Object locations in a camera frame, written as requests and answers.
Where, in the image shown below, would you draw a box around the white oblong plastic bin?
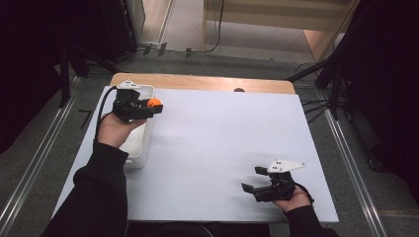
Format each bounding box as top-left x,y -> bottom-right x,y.
117,84 -> 156,171

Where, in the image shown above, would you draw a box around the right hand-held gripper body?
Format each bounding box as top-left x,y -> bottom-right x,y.
253,159 -> 306,203

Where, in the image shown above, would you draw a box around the black hanging cable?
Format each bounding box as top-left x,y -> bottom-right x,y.
202,0 -> 225,54

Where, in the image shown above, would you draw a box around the black floor cables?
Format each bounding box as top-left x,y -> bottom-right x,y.
299,98 -> 331,125

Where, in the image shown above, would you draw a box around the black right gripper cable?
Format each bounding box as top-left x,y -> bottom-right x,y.
293,182 -> 315,204

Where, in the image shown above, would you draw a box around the white board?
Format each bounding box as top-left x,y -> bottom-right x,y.
52,86 -> 340,225

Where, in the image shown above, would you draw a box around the dark curtain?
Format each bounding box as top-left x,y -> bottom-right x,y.
0,0 -> 107,156
332,0 -> 419,206

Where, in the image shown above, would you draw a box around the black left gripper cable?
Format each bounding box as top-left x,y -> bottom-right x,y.
94,85 -> 119,141

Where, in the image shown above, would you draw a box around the orange ball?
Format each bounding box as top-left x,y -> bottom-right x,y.
146,97 -> 163,109

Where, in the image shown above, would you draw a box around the person's right hand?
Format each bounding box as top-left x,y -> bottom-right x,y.
273,186 -> 312,213

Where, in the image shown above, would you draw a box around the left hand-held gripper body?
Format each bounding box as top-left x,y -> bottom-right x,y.
112,79 -> 156,124

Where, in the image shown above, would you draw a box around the beige wooden furniture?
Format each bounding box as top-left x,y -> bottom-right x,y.
202,0 -> 361,63

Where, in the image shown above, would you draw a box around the black cabinet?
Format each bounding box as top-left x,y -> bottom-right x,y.
100,0 -> 140,63

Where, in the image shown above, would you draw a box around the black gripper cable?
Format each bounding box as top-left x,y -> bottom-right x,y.
293,182 -> 315,204
94,85 -> 119,141

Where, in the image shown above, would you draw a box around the wooden table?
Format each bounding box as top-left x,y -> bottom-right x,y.
109,72 -> 296,96

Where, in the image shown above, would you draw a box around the black metal stand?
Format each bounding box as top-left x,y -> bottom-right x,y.
57,43 -> 122,109
286,53 -> 345,121

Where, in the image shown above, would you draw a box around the metal floor rail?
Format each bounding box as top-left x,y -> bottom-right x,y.
0,75 -> 82,237
322,108 -> 388,237

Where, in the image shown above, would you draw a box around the person's left hand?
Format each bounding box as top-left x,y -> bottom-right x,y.
97,112 -> 147,149

